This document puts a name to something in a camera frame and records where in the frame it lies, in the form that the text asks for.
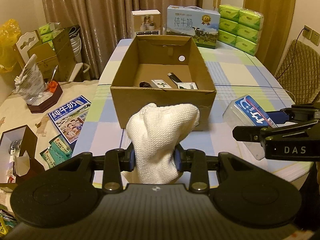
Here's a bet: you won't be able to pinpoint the blue clear plastic box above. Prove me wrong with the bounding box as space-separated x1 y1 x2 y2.
222 94 279 160

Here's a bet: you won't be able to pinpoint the white knitted sock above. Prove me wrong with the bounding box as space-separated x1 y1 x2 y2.
122 103 200 184

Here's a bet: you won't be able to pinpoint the quilted brown chair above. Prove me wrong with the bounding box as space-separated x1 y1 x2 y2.
274 40 320 103

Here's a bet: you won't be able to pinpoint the green leaflet packets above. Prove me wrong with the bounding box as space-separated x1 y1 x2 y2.
40 135 73 168

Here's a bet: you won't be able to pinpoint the blue milk flat carton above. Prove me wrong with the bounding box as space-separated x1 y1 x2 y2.
48 95 91 145

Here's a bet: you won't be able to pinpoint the white green medicine box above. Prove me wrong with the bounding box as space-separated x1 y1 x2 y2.
150 79 171 89

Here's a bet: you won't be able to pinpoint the brown cardboard box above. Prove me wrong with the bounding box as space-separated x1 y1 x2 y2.
111 35 216 131

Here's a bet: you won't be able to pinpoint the dark open gift box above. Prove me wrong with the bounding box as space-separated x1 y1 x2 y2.
1 125 44 192

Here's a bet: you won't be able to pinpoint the green tissue pack stack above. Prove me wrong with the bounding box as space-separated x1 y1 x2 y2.
218 4 264 56

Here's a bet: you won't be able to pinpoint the blue milk carton box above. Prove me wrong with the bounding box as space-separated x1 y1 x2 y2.
166 5 220 49

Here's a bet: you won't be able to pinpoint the brown cardboard carton stack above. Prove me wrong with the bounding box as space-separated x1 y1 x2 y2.
28 29 76 82

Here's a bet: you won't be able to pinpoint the white product box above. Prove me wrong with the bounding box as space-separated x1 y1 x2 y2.
131 10 161 38

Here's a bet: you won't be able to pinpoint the white carved chair back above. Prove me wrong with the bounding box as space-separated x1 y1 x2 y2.
12 30 42 68

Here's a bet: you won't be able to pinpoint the beige curtain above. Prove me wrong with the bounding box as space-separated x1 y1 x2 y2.
42 0 202 79

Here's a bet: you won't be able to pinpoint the yellow plastic bag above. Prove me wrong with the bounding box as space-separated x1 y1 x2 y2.
0 19 22 73

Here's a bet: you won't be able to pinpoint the wall socket panel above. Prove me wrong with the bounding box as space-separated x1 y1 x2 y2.
303 25 320 46

